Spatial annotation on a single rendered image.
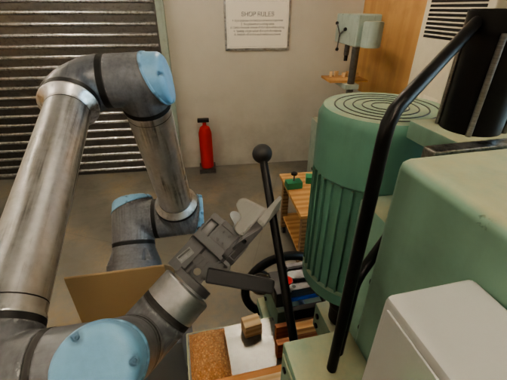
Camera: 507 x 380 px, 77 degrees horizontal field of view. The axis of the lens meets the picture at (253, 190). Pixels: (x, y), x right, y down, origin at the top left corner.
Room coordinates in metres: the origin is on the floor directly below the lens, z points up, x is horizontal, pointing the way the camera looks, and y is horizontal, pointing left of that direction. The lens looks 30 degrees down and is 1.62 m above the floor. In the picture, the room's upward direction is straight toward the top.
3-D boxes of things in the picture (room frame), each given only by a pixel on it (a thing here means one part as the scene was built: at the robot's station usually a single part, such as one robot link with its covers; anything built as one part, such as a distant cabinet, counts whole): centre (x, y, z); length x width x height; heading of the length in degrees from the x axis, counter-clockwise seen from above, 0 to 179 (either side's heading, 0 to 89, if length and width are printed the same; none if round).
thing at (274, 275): (0.61, -0.11, 0.99); 0.13 x 0.11 x 0.06; 103
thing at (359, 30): (2.78, -0.83, 0.79); 0.62 x 0.48 x 1.58; 6
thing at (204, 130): (3.27, 0.52, 0.30); 0.19 x 0.18 x 0.60; 8
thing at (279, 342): (0.47, -0.13, 0.93); 0.16 x 0.02 x 0.05; 103
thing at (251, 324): (0.52, 0.00, 0.92); 0.04 x 0.03 x 0.04; 109
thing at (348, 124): (0.43, -0.18, 1.35); 0.18 x 0.18 x 0.31
